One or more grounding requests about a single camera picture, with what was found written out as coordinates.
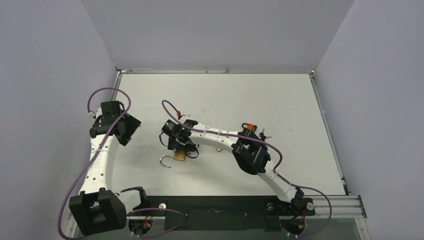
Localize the large brass padlock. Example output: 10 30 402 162
159 150 188 169

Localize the orange round padlock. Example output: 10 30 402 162
241 122 257 131

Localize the black headed key bunch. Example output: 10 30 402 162
258 128 272 141

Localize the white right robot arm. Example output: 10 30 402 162
161 119 305 214

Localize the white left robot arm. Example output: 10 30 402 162
68 100 150 236

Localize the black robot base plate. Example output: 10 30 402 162
129 195 316 232

